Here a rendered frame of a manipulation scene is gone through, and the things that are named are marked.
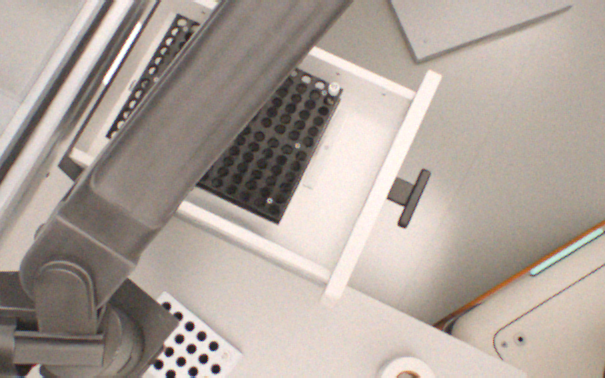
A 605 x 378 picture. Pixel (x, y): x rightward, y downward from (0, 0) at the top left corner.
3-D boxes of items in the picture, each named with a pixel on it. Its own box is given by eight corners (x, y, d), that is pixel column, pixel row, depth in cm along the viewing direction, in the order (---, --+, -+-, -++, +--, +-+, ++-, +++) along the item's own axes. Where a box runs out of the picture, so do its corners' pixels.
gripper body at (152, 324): (42, 371, 58) (12, 369, 51) (126, 276, 61) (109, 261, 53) (100, 422, 57) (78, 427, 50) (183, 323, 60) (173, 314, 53)
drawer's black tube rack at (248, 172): (338, 109, 88) (343, 89, 82) (278, 230, 84) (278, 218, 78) (184, 38, 90) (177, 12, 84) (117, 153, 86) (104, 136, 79)
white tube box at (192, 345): (243, 355, 87) (242, 354, 84) (199, 410, 85) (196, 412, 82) (168, 294, 89) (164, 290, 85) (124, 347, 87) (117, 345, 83)
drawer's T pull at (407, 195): (430, 173, 80) (433, 170, 79) (404, 230, 78) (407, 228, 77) (401, 160, 80) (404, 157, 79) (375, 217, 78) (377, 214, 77)
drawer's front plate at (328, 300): (423, 108, 91) (443, 73, 80) (330, 309, 83) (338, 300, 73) (410, 103, 91) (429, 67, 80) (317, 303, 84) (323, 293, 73)
